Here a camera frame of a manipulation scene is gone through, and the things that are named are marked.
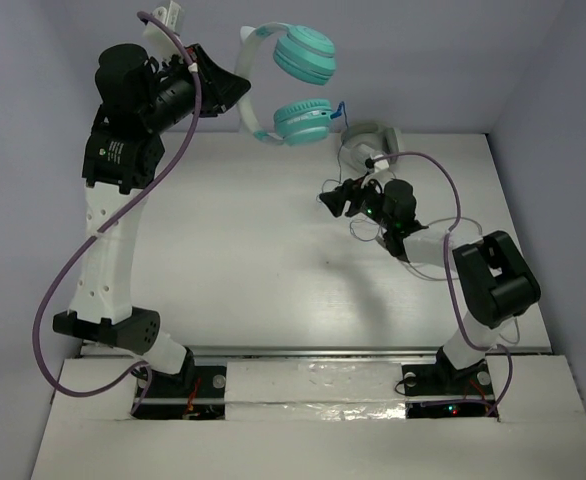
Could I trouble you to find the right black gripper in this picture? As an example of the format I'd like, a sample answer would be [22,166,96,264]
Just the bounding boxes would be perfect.
[320,173,394,232]

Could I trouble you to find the teal cat-ear headphones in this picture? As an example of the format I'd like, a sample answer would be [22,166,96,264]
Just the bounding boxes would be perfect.
[234,21,341,146]

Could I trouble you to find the thin blue headphone cable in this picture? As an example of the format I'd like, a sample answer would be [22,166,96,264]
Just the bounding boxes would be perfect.
[314,101,389,244]

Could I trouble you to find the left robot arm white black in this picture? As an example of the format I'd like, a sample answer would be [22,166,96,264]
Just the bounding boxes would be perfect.
[53,44,250,394]

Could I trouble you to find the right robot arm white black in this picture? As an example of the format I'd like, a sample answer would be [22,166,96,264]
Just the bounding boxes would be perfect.
[319,178,541,395]

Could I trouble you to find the grey white headphones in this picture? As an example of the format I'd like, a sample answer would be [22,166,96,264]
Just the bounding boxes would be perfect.
[338,121,405,174]

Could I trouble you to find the white foam cover panel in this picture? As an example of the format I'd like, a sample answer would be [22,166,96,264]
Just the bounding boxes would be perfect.
[224,359,406,422]

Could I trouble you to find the grey headphone cable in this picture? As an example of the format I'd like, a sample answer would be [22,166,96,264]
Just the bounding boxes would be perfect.
[350,214,522,346]

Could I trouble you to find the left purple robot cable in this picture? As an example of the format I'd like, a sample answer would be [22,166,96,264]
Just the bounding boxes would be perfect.
[32,13,204,416]

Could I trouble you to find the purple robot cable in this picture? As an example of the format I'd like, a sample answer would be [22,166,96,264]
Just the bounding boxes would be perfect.
[32,13,204,416]
[367,151,514,419]

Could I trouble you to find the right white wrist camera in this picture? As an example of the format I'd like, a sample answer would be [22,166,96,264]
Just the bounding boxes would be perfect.
[365,156,397,185]

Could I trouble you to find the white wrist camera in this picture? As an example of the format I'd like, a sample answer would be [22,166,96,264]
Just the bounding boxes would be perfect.
[142,0,184,61]
[365,156,397,185]

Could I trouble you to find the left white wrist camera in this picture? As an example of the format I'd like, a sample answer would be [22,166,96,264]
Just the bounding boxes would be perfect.
[142,0,184,61]

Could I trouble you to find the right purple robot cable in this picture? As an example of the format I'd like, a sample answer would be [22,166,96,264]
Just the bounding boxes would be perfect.
[367,151,514,419]

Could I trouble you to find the aluminium mounting rail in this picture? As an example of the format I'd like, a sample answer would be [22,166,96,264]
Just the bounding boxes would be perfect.
[191,346,437,359]

